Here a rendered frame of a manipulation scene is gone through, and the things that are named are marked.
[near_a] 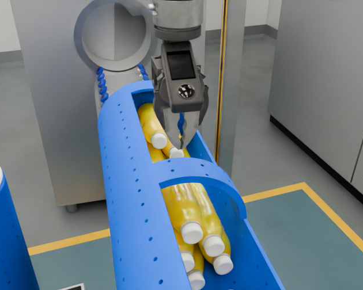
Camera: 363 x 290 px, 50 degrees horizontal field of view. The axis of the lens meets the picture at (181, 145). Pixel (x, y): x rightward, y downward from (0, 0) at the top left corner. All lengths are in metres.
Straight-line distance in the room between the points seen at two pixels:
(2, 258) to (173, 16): 0.87
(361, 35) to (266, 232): 1.26
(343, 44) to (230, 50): 1.38
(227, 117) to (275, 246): 1.10
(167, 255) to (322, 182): 2.34
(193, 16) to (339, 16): 2.12
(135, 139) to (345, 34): 1.94
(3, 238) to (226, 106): 0.83
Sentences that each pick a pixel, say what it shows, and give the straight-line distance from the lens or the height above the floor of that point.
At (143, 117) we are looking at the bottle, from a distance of 1.08.
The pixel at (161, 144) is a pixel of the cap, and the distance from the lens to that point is 1.01.
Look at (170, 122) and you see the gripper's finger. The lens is 0.64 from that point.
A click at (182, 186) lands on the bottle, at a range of 0.81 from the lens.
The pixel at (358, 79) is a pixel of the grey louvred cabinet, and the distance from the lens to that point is 2.55.
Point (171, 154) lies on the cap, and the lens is 1.03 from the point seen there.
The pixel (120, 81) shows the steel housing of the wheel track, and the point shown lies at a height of 0.93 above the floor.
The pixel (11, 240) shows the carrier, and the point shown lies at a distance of 1.23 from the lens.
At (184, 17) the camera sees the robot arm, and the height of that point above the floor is 1.53.
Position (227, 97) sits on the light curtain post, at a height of 1.07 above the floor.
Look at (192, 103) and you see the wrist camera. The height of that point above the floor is 1.43.
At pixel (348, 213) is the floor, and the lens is 2.69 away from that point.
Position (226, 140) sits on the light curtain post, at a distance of 1.49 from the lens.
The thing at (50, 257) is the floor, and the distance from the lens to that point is 2.34.
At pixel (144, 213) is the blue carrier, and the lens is 0.69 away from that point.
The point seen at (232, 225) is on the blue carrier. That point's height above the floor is 1.05.
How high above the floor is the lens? 1.68
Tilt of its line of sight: 33 degrees down
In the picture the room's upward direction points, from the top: straight up
